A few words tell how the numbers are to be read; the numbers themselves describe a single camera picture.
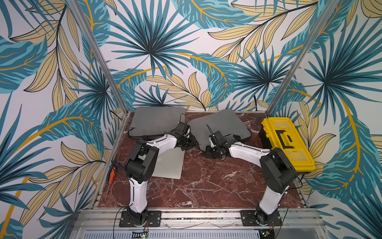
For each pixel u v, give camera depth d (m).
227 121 1.16
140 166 0.51
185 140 0.84
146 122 1.07
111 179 0.84
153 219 0.73
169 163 0.92
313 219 0.75
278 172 0.48
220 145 0.74
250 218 0.73
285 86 1.02
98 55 0.84
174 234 0.70
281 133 0.88
